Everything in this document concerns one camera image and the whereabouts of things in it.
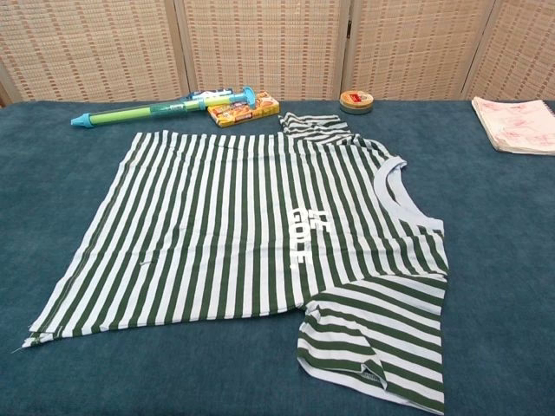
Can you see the green white striped shirt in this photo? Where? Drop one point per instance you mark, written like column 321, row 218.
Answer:
column 217, row 225

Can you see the blue table cover cloth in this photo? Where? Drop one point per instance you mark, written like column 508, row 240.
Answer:
column 130, row 368

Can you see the spiral sketch notebook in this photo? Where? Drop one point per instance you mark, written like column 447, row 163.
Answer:
column 516, row 125

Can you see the blue green toy water pump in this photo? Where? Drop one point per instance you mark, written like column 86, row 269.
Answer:
column 126, row 116

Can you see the yellow snack box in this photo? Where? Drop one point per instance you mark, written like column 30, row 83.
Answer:
column 247, row 113

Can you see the woven folding screen panel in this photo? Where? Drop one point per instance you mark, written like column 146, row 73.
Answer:
column 529, row 43
column 269, row 43
column 86, row 43
column 416, row 43

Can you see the round tin with red label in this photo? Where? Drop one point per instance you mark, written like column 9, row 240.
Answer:
column 356, row 102

